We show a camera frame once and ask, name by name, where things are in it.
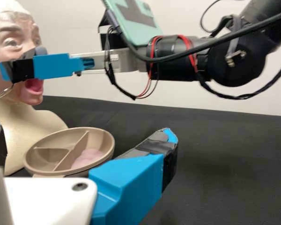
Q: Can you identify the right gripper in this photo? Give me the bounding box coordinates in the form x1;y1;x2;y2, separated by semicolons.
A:
0;47;148;84

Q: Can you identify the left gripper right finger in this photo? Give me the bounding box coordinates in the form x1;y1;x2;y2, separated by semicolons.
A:
88;127;179;225

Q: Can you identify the dummy head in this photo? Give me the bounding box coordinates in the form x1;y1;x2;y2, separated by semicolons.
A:
0;0;69;177

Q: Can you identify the beige divided bowl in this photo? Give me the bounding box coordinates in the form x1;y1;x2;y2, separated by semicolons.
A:
24;127;116;178

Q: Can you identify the right wrist camera phone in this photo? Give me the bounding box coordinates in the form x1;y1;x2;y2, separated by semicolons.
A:
97;0;165;51

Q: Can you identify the black cable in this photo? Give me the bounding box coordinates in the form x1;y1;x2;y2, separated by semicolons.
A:
109;8;281;64

